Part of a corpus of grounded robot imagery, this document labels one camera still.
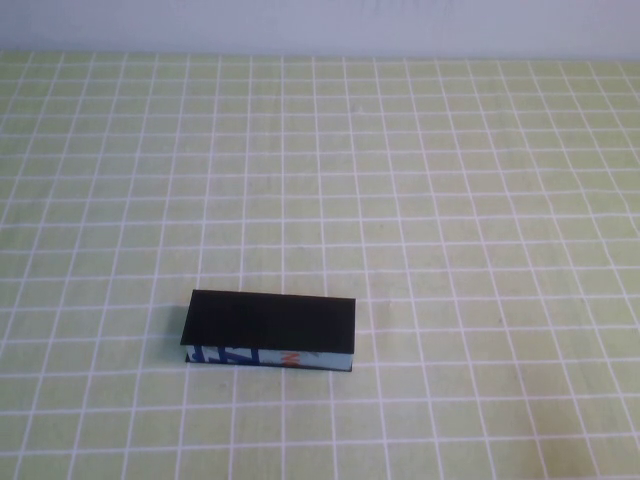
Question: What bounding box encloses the black glasses case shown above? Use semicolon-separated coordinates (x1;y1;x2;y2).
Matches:
179;288;358;374

